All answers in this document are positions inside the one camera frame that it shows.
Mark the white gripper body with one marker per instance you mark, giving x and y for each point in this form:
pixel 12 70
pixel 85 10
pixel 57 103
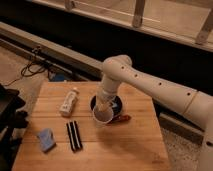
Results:
pixel 103 99

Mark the white ceramic cup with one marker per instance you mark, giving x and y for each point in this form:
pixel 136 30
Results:
pixel 103 116

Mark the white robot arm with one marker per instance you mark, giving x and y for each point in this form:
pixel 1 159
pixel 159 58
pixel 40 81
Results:
pixel 190 103

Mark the dark ceramic bowl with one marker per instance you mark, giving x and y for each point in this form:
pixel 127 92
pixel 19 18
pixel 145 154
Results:
pixel 116 105

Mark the red-brown small object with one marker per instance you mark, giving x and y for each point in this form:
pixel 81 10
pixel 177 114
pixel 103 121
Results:
pixel 119 119

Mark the white plastic bottle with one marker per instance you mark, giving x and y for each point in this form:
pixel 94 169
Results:
pixel 68 103

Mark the blue object on floor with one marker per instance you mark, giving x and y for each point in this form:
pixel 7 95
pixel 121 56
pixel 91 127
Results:
pixel 58 78

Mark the black striped brush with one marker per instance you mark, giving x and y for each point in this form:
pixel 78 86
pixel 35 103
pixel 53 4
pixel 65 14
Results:
pixel 74 136

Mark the black equipment at left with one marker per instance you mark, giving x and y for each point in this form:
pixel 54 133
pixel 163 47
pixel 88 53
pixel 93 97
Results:
pixel 11 117

